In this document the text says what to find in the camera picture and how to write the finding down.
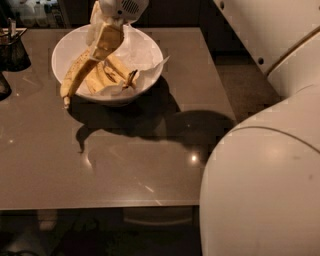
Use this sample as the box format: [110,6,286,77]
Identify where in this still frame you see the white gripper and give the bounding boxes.
[86,0,149,61]

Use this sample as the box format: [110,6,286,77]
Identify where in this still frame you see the long yellow banana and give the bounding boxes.
[60,48,98,109]

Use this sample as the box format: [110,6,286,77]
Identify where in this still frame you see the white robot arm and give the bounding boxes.
[200,0,320,256]

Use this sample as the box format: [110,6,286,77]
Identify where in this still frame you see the small banana piece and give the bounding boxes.
[104,54,138,88]

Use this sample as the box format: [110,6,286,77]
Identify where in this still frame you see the white ceramic bowl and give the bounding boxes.
[51,25,167,106]

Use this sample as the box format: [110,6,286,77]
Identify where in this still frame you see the white paper liner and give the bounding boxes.
[84,23,170,98]

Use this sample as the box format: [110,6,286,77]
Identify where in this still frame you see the clear plastic bottles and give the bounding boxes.
[6,0,64,29]

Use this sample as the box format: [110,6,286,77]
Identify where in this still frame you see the black mesh utensil holder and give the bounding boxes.
[0,18,32,72]

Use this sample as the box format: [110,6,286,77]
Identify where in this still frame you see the dark glass object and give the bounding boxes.
[0,72,12,101]

